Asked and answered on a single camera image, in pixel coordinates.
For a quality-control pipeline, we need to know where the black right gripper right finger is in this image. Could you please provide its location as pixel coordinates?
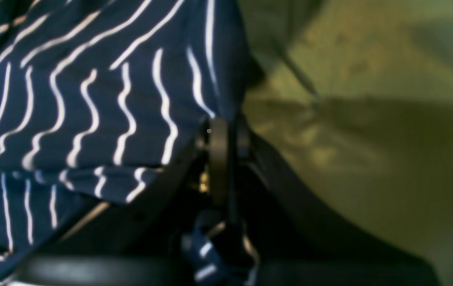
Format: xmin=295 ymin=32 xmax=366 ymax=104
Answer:
xmin=234 ymin=116 xmax=440 ymax=286

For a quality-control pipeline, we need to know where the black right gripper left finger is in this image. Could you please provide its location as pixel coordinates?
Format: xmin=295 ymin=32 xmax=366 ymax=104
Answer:
xmin=9 ymin=117 xmax=231 ymax=286

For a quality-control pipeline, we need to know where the navy white striped T-shirt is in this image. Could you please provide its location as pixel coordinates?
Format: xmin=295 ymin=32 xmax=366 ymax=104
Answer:
xmin=0 ymin=0 xmax=249 ymax=286

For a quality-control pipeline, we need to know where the light green table cloth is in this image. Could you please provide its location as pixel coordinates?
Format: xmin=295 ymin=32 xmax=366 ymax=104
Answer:
xmin=0 ymin=0 xmax=453 ymax=286

